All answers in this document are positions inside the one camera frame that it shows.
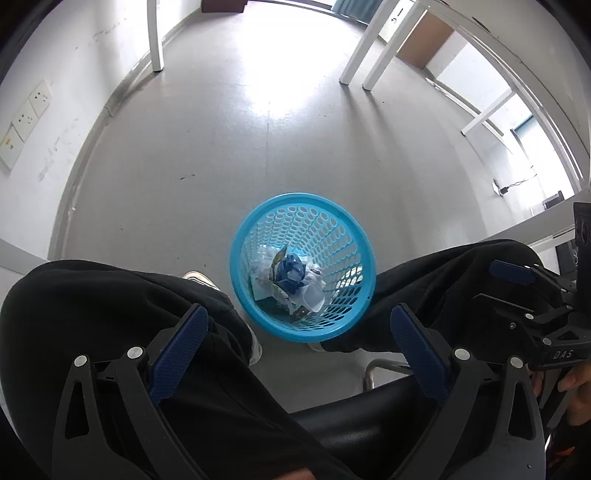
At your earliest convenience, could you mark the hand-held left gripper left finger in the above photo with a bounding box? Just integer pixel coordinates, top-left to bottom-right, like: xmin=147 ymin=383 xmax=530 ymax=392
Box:
xmin=51 ymin=304 xmax=209 ymax=480

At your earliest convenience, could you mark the pink blue printed wrapper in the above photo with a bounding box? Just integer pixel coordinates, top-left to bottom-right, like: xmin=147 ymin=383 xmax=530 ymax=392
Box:
xmin=272 ymin=285 xmax=302 ymax=320

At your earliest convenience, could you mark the white plastic piece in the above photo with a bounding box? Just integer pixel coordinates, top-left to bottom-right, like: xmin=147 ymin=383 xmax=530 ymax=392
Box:
xmin=300 ymin=284 xmax=327 ymax=315

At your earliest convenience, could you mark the black office chair seat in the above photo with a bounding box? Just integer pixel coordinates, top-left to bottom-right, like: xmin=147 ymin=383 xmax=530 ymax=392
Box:
xmin=288 ymin=357 xmax=462 ymax=480

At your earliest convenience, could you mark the brown wardrobe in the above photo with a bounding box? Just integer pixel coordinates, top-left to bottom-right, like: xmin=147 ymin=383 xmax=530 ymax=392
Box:
xmin=201 ymin=0 xmax=250 ymax=14

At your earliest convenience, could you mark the clear plastic bag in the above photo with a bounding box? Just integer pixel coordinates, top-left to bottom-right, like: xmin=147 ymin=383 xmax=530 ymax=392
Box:
xmin=249 ymin=244 xmax=282 ymax=301

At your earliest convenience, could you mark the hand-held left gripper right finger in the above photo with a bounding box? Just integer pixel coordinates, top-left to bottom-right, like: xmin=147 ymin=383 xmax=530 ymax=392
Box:
xmin=389 ymin=303 xmax=546 ymax=480

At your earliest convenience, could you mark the person's right hand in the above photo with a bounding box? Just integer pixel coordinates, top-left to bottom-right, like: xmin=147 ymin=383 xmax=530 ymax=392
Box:
xmin=531 ymin=364 xmax=591 ymax=428

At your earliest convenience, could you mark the blue white plastic bag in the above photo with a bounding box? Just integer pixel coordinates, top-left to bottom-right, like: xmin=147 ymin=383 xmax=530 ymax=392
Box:
xmin=276 ymin=253 xmax=308 ymax=294

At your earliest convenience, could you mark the window curtain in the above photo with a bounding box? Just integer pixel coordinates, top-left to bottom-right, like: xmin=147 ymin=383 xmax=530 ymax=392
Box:
xmin=332 ymin=0 xmax=386 ymax=24

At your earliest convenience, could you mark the blue plastic basket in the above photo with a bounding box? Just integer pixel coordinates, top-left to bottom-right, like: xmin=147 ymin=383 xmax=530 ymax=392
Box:
xmin=229 ymin=192 xmax=377 ymax=343

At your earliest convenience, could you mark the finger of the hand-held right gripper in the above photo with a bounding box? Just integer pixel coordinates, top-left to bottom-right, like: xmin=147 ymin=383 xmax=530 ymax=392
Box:
xmin=475 ymin=291 xmax=574 ymax=325
xmin=489 ymin=260 xmax=574 ymax=296

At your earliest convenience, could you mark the black power plug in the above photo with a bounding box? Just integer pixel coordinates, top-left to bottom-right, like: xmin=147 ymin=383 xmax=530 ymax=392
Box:
xmin=492 ymin=173 xmax=539 ymax=195

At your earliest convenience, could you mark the person's right leg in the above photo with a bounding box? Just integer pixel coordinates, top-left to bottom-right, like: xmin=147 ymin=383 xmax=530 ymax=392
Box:
xmin=318 ymin=239 xmax=561 ymax=370

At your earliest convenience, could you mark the white wall socket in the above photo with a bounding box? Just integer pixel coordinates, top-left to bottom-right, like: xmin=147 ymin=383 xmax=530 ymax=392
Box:
xmin=11 ymin=104 xmax=36 ymax=139
xmin=28 ymin=80 xmax=51 ymax=116
xmin=0 ymin=124 xmax=24 ymax=169

